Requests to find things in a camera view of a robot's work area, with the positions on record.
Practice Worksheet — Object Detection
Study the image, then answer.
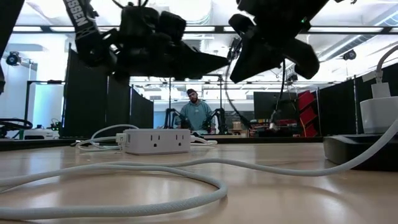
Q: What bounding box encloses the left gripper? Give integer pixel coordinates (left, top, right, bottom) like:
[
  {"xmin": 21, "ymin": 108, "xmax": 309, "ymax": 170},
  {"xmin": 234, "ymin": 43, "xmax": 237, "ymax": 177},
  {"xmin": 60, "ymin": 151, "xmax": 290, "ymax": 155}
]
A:
[{"xmin": 108, "ymin": 6, "xmax": 229, "ymax": 82}]

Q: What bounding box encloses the black monitor screen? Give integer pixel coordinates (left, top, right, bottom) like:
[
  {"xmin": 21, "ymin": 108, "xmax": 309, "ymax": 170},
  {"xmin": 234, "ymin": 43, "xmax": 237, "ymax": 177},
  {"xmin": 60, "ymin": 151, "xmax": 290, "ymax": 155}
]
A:
[{"xmin": 253, "ymin": 91, "xmax": 299, "ymax": 121}]

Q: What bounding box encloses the black rig frame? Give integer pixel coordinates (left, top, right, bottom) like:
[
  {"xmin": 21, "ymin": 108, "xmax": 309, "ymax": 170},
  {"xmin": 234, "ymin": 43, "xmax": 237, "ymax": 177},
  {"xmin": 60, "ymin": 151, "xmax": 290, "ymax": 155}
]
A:
[{"xmin": 24, "ymin": 80, "xmax": 66, "ymax": 139}]

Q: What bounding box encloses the white power strip cord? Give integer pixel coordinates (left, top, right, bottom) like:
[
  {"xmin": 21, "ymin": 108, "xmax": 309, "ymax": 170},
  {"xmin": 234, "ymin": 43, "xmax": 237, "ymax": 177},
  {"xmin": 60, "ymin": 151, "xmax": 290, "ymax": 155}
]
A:
[{"xmin": 190, "ymin": 134, "xmax": 218, "ymax": 147}]

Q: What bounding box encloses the white charger adapter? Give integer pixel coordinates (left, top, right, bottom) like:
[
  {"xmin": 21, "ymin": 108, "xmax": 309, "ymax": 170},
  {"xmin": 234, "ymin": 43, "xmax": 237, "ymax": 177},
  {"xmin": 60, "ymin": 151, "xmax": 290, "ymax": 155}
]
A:
[{"xmin": 359, "ymin": 82, "xmax": 398, "ymax": 134}]

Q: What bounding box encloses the black partition panel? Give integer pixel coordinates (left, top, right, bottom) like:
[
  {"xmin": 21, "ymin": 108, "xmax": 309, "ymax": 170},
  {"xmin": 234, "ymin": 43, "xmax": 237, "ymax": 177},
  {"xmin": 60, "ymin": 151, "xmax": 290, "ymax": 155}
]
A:
[
  {"xmin": 317, "ymin": 62, "xmax": 398, "ymax": 138},
  {"xmin": 62, "ymin": 43, "xmax": 155, "ymax": 139}
]

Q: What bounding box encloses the white cube power strip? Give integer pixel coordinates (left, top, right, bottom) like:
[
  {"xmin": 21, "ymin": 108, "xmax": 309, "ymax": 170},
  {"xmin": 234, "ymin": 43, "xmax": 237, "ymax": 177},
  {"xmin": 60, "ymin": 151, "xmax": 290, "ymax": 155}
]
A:
[{"xmin": 123, "ymin": 128, "xmax": 192, "ymax": 156}]

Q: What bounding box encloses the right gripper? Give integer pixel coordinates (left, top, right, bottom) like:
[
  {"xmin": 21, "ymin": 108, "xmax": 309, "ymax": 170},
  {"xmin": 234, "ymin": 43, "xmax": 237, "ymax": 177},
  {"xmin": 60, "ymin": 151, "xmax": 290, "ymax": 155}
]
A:
[{"xmin": 229, "ymin": 14, "xmax": 320, "ymax": 84}]

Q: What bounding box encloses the long black power strip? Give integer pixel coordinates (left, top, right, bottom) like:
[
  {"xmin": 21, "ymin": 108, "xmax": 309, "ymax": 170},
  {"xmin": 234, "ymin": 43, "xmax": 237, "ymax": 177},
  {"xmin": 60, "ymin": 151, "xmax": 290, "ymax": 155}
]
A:
[{"xmin": 322, "ymin": 133, "xmax": 398, "ymax": 172}]

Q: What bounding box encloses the black USB cable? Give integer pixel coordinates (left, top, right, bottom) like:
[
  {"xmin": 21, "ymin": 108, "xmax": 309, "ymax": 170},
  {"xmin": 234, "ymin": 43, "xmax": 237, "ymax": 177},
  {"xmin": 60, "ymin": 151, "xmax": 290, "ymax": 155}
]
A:
[{"xmin": 223, "ymin": 37, "xmax": 287, "ymax": 132}]

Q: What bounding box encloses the person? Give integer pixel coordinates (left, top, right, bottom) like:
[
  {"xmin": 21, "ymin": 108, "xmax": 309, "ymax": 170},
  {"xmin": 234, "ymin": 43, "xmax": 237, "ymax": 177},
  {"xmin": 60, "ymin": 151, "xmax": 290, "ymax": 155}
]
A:
[{"xmin": 174, "ymin": 88, "xmax": 217, "ymax": 133}]

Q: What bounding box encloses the pale braided charger cable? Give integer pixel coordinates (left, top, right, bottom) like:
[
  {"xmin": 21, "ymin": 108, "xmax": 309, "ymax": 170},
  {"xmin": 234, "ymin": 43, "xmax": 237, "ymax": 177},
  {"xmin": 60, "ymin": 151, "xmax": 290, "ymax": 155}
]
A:
[{"xmin": 0, "ymin": 45, "xmax": 398, "ymax": 222}]

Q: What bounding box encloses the cluttered workbench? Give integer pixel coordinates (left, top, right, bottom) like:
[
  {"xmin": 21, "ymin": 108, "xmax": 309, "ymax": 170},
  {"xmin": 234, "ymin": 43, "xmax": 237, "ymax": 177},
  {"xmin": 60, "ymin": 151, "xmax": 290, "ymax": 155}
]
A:
[{"xmin": 248, "ymin": 118, "xmax": 301, "ymax": 138}]

